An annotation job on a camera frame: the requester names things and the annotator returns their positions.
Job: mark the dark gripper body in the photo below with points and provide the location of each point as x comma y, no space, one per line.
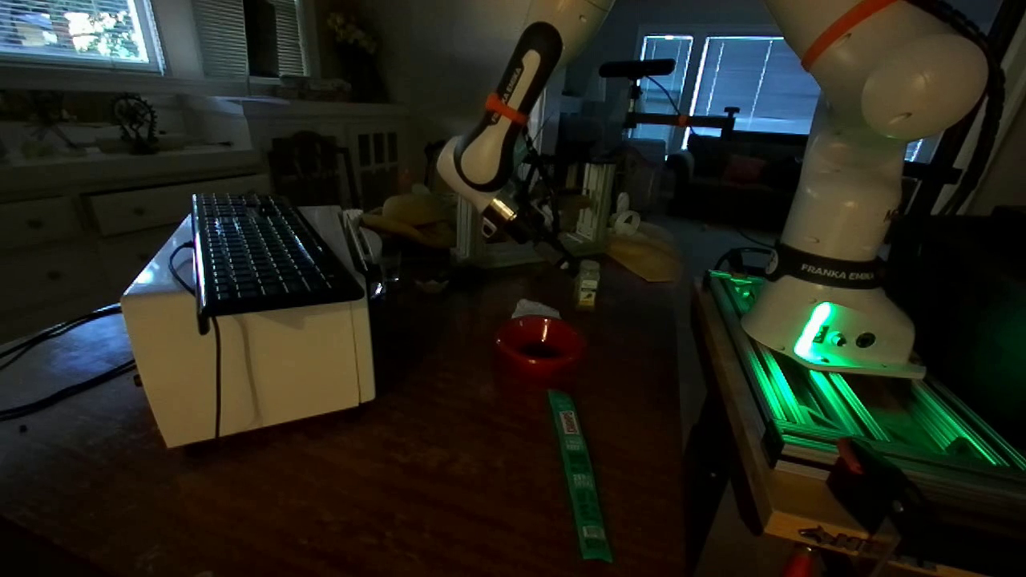
515,215

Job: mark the salt shaker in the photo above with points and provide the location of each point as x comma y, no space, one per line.
588,283

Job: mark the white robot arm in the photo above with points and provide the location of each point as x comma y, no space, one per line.
889,70

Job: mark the red bowl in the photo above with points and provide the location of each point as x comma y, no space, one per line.
541,351

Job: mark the crumpled white tissue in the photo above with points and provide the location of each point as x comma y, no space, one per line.
532,310

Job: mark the black keyboard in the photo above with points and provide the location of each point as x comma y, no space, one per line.
260,253

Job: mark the green flat package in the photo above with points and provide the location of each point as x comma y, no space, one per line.
579,478

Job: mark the white microwave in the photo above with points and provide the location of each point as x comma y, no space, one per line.
247,369

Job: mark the robot mounting base frame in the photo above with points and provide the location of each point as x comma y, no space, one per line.
785,425

